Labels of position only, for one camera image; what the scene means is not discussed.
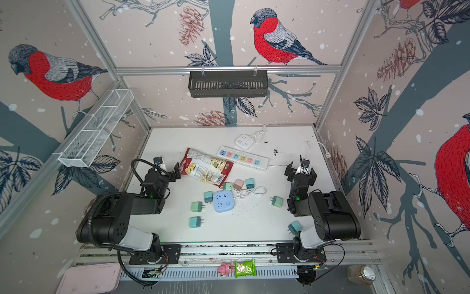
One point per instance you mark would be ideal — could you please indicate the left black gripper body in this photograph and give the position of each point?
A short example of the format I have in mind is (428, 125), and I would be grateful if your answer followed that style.
(172, 173)

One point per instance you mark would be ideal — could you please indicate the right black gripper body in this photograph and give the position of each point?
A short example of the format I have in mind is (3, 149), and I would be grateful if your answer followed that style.
(300, 176)

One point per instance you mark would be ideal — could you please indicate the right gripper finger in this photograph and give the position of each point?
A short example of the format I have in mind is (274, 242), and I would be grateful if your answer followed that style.
(290, 171)
(312, 176)

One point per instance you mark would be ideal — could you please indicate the green plug adapter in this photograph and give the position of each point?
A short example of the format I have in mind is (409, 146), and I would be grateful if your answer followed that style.
(197, 207)
(227, 186)
(276, 201)

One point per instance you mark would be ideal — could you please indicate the red white snack bag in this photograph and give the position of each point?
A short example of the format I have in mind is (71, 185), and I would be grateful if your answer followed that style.
(205, 168)

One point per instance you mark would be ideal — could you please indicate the white colourful power strip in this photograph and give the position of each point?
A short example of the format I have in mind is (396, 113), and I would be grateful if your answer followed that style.
(243, 158)

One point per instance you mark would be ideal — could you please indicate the teal plug adapter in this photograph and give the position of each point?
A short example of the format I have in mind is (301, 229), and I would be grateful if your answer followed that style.
(195, 222)
(250, 184)
(208, 197)
(295, 227)

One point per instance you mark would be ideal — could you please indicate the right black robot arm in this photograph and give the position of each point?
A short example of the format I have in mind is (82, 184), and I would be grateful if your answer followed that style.
(332, 215)

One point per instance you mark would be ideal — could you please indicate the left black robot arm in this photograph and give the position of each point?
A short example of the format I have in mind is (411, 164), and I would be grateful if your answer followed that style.
(107, 223)

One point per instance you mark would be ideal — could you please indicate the pink plug adapter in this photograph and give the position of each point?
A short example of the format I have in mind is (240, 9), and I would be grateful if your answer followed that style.
(238, 185)

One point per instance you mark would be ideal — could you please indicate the blue cube power socket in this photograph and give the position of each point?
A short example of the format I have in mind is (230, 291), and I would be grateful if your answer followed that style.
(223, 201)

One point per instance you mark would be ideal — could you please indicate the small white power strip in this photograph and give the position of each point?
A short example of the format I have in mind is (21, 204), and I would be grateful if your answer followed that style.
(244, 141)

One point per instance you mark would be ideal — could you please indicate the green snack packet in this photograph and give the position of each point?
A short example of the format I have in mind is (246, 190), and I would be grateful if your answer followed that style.
(246, 268)

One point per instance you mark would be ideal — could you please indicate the pink pig toy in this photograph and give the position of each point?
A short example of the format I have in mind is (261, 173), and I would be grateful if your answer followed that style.
(225, 269)

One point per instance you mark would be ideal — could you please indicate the glass jar with lid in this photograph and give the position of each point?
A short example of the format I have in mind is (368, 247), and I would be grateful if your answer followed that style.
(361, 274)

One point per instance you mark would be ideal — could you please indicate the pink plastic tray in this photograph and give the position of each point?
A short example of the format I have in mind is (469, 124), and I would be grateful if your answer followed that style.
(90, 279)

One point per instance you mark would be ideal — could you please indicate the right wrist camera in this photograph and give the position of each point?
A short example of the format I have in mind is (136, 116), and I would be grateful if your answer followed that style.
(303, 168)

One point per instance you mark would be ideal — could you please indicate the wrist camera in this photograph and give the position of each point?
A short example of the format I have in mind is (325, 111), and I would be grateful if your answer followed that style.
(303, 168)
(158, 160)

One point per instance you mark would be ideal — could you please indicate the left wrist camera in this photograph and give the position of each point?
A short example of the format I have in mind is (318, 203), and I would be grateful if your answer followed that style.
(158, 160)

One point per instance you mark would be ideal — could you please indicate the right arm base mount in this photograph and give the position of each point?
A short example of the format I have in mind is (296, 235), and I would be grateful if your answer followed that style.
(291, 253)

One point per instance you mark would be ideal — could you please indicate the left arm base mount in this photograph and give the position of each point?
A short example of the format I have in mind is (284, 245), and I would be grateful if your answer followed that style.
(164, 255)

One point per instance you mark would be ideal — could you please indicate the white wire mesh shelf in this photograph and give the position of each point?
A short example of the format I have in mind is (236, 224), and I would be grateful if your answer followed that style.
(86, 145)

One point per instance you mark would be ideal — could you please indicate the black hanging wire basket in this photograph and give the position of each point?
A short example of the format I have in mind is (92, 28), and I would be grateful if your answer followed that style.
(228, 84)

